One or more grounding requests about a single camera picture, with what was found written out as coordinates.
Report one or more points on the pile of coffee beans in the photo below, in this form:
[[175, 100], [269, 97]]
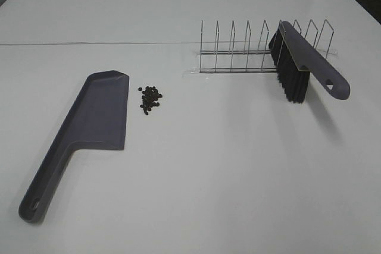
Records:
[[150, 98]]

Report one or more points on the grey plastic dustpan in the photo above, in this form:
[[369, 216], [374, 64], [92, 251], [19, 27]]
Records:
[[96, 120]]

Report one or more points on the grey hand brush black bristles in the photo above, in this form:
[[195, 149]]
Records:
[[295, 60]]

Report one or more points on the metal wire dish rack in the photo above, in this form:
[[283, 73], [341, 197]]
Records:
[[252, 55]]

